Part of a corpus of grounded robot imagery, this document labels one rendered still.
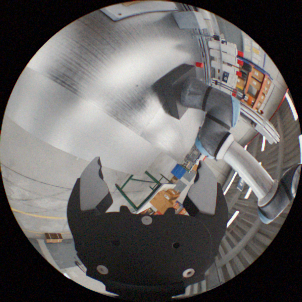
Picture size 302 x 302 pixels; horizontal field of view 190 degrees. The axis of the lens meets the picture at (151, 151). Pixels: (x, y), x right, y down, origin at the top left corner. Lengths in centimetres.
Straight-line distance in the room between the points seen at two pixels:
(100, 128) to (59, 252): 468
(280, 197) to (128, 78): 58
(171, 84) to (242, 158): 33
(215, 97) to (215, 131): 12
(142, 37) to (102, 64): 14
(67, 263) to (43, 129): 461
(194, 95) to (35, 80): 46
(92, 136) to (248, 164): 47
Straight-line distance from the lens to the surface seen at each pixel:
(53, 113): 24
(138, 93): 30
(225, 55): 66
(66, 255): 475
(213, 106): 37
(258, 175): 37
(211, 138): 36
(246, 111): 67
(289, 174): 43
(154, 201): 180
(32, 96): 25
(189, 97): 39
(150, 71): 32
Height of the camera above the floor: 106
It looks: 28 degrees down
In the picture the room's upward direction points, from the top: 127 degrees clockwise
